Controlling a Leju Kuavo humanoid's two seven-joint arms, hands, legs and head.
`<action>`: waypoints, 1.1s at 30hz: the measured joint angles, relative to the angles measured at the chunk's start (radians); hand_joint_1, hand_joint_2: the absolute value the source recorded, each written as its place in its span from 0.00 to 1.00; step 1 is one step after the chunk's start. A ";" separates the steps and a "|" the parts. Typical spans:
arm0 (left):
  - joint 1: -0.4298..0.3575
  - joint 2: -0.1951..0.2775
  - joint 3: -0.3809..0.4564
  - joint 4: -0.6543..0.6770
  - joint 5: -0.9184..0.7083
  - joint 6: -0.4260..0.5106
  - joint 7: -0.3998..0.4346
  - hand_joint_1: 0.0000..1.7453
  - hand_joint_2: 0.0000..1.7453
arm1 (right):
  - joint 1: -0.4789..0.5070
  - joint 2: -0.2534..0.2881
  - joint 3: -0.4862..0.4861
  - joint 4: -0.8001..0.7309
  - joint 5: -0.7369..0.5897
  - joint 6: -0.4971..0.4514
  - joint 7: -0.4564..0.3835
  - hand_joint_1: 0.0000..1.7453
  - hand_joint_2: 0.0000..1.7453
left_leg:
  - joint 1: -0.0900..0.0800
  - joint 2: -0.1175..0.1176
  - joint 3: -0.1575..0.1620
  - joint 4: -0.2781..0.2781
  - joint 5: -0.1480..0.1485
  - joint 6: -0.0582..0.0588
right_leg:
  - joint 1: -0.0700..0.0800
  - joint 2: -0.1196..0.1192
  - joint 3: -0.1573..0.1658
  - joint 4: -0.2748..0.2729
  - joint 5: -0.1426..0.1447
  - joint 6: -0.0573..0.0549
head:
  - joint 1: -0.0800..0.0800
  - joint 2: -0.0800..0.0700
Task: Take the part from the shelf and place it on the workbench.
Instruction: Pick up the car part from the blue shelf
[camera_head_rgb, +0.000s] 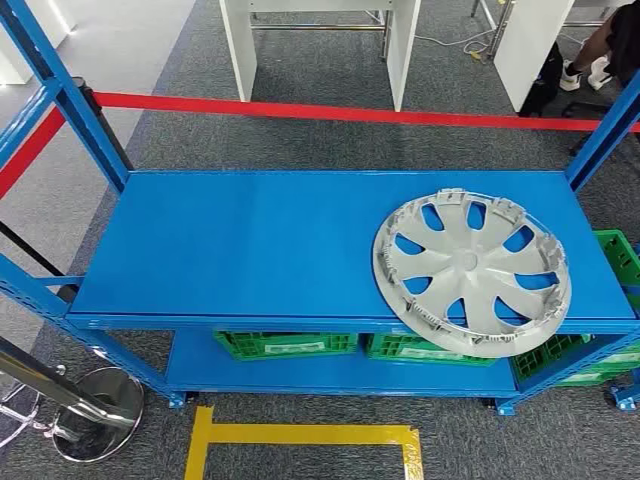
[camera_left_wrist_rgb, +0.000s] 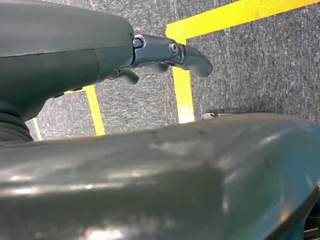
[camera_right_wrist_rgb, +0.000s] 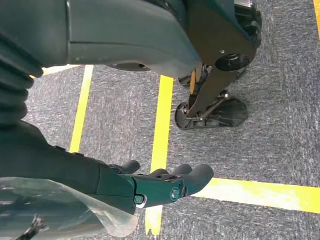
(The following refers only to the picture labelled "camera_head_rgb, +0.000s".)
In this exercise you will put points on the black office chair base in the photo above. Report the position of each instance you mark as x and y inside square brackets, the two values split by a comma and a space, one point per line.
[580, 109]

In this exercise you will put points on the white table with chrome rail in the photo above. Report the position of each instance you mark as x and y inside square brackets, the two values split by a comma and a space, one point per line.
[240, 46]

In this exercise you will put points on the white desk panel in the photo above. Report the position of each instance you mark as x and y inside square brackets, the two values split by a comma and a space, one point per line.
[530, 46]

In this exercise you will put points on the dark stanchion post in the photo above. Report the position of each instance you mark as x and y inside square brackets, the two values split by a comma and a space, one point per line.
[103, 129]

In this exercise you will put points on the chrome stanchion post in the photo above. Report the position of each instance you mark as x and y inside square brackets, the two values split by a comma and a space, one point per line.
[50, 391]

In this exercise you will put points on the long red barrier belt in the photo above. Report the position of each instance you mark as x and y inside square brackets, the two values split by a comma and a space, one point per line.
[300, 109]

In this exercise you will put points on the black bag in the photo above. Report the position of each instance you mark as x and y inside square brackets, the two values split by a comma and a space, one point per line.
[547, 79]

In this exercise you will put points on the silver plastic wheel hubcap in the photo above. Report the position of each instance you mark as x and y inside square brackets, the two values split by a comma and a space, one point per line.
[470, 262]

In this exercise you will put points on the blue metal shelf rack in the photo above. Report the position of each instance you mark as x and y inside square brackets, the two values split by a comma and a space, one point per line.
[627, 396]
[250, 245]

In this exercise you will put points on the short red barrier belt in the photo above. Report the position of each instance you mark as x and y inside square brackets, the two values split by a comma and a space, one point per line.
[30, 151]

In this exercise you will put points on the person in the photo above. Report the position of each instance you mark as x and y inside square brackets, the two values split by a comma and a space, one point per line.
[595, 43]

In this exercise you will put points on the black stanchion post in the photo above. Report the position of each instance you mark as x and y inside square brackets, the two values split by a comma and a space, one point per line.
[30, 250]

